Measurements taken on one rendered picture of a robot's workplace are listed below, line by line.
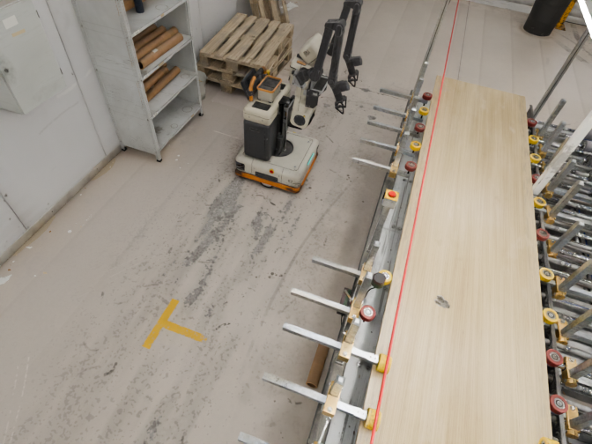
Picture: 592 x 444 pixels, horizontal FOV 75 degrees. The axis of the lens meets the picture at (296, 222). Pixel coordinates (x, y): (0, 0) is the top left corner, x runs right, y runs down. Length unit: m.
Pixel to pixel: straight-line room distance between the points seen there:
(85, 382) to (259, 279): 1.35
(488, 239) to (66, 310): 2.93
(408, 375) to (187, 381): 1.50
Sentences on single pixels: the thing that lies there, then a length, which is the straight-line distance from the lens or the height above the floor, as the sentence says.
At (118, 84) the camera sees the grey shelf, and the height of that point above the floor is 0.80.
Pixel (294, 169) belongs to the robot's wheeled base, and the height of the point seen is 0.28.
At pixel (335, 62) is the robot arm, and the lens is 2.91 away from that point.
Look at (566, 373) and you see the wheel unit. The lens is 2.44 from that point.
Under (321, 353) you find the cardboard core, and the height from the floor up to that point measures 0.08.
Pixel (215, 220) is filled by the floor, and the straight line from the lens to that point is 3.52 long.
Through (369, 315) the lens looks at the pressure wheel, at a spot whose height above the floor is 0.90.
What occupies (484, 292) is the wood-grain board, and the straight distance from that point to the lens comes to 2.38.
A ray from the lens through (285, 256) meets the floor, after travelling 3.27.
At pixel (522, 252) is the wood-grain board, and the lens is 2.70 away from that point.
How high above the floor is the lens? 2.68
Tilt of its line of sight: 50 degrees down
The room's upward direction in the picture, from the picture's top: 7 degrees clockwise
